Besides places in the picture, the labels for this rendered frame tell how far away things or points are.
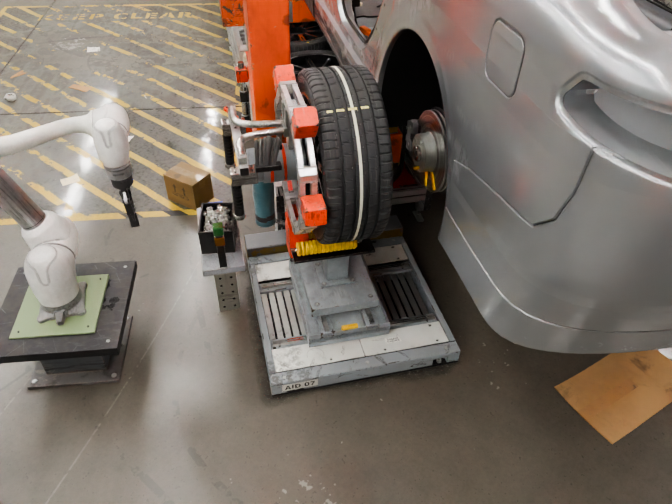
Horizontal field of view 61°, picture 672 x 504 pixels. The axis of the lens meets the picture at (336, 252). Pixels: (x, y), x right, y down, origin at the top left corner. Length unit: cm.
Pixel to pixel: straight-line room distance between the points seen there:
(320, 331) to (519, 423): 89
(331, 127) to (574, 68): 87
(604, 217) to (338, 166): 88
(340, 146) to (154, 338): 133
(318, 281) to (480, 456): 98
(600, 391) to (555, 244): 138
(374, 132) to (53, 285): 133
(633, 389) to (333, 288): 135
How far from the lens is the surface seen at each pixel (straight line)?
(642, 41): 126
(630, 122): 141
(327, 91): 197
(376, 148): 192
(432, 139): 223
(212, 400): 248
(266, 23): 237
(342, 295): 251
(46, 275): 238
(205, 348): 265
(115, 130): 205
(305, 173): 191
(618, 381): 280
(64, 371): 271
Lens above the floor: 203
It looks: 42 degrees down
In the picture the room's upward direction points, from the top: 2 degrees clockwise
